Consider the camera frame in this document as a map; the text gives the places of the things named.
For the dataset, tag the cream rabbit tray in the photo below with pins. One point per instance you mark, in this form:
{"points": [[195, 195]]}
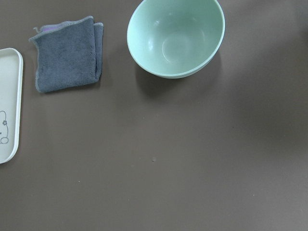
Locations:
{"points": [[11, 79]]}

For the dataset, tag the green bowl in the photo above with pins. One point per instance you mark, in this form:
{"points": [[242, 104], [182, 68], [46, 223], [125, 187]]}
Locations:
{"points": [[175, 38]]}

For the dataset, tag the grey folded cloth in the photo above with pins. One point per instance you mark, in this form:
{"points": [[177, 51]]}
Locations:
{"points": [[70, 54]]}

